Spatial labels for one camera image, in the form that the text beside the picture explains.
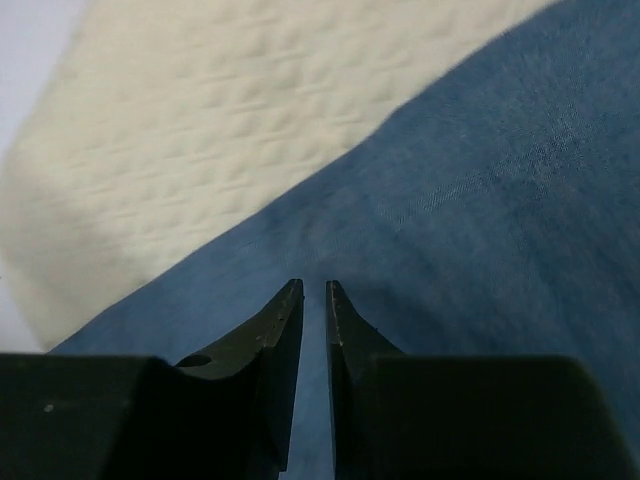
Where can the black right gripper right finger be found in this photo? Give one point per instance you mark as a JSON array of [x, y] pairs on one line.
[[352, 343]]

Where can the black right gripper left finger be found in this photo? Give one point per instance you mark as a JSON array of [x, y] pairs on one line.
[[251, 375]]

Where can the blue fabric pillowcase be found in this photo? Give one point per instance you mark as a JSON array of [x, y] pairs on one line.
[[495, 213]]

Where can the cream yellow foam pillow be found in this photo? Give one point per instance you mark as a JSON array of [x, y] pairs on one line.
[[166, 123]]

